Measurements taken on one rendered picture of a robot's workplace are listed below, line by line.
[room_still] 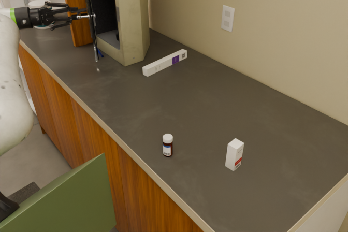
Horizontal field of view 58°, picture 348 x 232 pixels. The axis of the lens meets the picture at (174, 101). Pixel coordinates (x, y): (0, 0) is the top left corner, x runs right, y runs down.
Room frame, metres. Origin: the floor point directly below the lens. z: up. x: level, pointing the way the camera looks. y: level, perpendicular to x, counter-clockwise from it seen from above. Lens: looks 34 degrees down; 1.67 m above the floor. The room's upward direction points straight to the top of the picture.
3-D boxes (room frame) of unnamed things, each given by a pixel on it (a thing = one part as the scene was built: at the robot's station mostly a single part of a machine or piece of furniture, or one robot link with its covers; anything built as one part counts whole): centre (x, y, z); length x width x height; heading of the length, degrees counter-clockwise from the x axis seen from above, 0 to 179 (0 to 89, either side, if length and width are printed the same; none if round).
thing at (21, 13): (1.34, 0.65, 1.20); 0.12 x 0.06 x 0.09; 16
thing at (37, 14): (1.37, 0.58, 1.20); 0.09 x 0.07 x 0.08; 106
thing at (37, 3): (1.95, 0.83, 1.02); 0.13 x 0.13 x 0.15
